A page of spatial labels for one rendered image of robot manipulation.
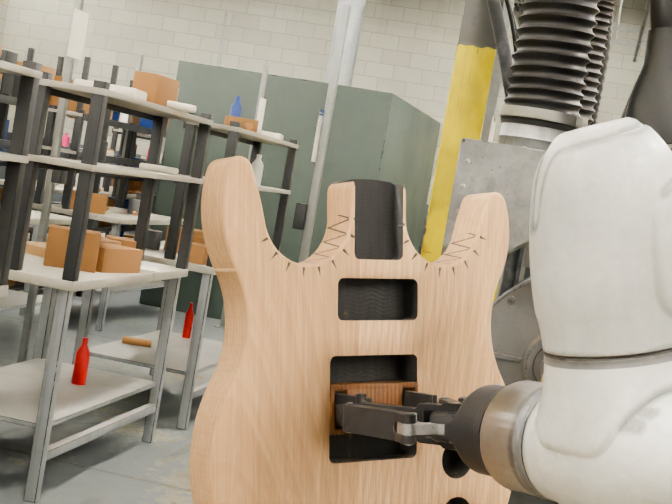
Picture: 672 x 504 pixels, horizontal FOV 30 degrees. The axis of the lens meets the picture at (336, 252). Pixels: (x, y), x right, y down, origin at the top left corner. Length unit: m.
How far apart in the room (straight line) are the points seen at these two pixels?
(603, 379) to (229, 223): 0.39
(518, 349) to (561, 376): 0.87
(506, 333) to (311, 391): 0.66
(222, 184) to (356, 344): 0.20
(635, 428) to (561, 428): 0.06
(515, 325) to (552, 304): 0.88
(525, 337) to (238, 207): 0.74
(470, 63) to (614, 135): 8.16
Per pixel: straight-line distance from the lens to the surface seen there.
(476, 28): 9.07
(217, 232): 1.13
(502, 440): 0.98
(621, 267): 0.87
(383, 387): 1.20
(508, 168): 1.48
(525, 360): 1.77
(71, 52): 7.58
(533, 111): 1.64
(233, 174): 1.12
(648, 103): 1.58
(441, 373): 1.25
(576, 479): 0.91
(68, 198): 10.10
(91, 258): 5.47
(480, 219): 1.28
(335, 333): 1.17
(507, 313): 1.78
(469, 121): 9.00
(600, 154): 0.88
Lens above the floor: 1.45
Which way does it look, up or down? 3 degrees down
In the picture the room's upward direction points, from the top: 10 degrees clockwise
